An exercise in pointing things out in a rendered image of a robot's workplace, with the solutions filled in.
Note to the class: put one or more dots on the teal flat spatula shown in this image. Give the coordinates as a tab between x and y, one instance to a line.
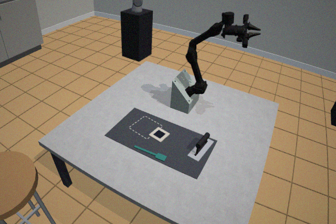
157	156

